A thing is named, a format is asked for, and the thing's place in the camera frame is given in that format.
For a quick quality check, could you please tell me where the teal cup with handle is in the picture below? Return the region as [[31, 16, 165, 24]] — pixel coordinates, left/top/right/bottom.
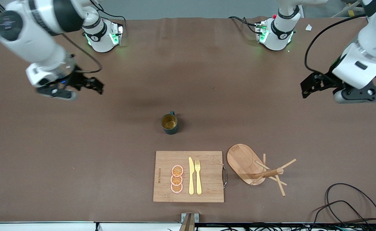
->
[[161, 111, 179, 135]]

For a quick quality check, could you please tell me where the wooden mug tree stand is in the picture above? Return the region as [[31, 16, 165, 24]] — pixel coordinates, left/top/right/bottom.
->
[[227, 143, 297, 197]]

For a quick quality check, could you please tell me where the yellow plastic knife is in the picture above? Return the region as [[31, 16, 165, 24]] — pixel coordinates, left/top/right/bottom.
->
[[188, 157, 195, 195]]

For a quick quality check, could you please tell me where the bamboo cutting board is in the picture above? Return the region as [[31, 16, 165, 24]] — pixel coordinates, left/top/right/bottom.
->
[[153, 151, 228, 203]]

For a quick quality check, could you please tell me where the yellow plastic fork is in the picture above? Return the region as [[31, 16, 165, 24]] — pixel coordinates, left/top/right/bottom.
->
[[195, 159, 203, 195]]

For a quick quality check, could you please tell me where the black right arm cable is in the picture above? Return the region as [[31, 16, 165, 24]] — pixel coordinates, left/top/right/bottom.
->
[[62, 33, 103, 74]]

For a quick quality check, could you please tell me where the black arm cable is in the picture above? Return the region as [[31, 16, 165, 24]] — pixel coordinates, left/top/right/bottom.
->
[[305, 14, 368, 75], [62, 33, 103, 74]]

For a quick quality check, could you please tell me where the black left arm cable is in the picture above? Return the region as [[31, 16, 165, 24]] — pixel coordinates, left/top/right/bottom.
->
[[305, 14, 368, 75]]

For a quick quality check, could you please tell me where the black right base cable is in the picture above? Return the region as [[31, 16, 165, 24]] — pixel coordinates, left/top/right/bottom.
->
[[90, 0, 126, 32]]

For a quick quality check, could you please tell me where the black base cable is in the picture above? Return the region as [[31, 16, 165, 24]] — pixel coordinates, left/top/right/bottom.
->
[[229, 16, 260, 34], [90, 0, 126, 32]]

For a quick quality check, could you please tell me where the black left base cable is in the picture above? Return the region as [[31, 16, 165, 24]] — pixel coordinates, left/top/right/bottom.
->
[[229, 16, 260, 34]]

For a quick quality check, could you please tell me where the black looped cable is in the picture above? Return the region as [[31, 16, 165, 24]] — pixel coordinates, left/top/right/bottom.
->
[[326, 183, 376, 230], [311, 200, 371, 231]]

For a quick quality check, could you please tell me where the black cable bundle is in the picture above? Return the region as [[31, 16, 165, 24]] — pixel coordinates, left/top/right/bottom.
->
[[195, 223, 376, 231]]

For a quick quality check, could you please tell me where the metal mounting bracket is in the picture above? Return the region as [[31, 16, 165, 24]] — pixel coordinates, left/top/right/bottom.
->
[[181, 213, 199, 223]]

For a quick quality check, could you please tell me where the metal rail bracket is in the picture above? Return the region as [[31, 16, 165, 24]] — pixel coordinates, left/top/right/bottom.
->
[[179, 214, 195, 231]]

